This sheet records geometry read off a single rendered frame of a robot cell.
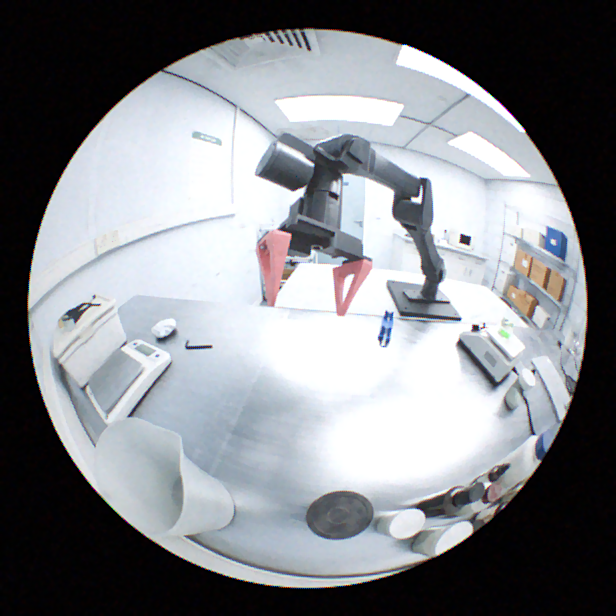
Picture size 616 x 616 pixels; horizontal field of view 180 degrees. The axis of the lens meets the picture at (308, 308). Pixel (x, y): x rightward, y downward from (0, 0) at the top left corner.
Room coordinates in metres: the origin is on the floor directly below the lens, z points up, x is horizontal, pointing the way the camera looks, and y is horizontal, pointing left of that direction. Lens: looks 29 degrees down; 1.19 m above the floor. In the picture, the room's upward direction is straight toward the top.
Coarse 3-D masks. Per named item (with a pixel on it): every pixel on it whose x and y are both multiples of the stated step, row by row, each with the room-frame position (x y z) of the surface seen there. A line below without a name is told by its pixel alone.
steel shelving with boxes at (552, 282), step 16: (512, 208) 1.70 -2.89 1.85; (512, 224) 1.62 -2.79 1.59; (560, 224) 0.69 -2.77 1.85; (528, 240) 1.23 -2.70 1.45; (544, 240) 0.99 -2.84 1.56; (560, 240) 0.65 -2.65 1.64; (512, 256) 1.55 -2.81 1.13; (528, 256) 1.19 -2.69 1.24; (560, 256) 0.63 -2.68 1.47; (496, 272) 1.78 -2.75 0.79; (528, 272) 1.14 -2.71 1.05; (544, 272) 0.85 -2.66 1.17; (576, 272) 0.34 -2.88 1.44; (496, 288) 1.69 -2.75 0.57; (512, 288) 1.39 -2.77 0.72; (544, 288) 0.81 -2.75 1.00; (560, 288) 0.51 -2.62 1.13; (528, 304) 0.95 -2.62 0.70; (528, 320) 0.84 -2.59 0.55; (544, 320) 0.61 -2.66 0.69
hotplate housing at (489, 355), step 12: (468, 336) 0.30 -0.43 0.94; (480, 336) 0.26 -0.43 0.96; (468, 348) 0.28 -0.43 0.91; (480, 348) 0.24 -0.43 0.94; (492, 348) 0.21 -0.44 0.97; (480, 360) 0.22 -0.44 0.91; (492, 360) 0.19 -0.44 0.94; (504, 360) 0.16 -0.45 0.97; (516, 360) 0.14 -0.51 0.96; (492, 372) 0.17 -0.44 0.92; (504, 372) 0.14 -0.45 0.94; (516, 372) 0.13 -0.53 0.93
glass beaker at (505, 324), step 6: (510, 306) 0.24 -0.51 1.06; (504, 312) 0.24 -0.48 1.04; (510, 312) 0.24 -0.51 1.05; (516, 312) 0.22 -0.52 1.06; (504, 318) 0.23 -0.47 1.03; (510, 318) 0.21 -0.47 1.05; (516, 318) 0.20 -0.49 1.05; (504, 324) 0.22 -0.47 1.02; (510, 324) 0.20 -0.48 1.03; (516, 324) 0.20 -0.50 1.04; (498, 330) 0.23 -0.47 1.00; (504, 330) 0.21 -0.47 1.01; (510, 330) 0.20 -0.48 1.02; (504, 336) 0.20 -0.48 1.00; (510, 336) 0.19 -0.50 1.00
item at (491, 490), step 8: (488, 488) -0.06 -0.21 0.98; (496, 488) -0.07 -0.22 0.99; (488, 496) -0.07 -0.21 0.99; (496, 496) -0.08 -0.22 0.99; (472, 504) -0.07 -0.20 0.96; (480, 504) -0.08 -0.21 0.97; (488, 504) -0.09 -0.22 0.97; (456, 512) -0.08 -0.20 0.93; (464, 512) -0.08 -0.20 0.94; (472, 512) -0.09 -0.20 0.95
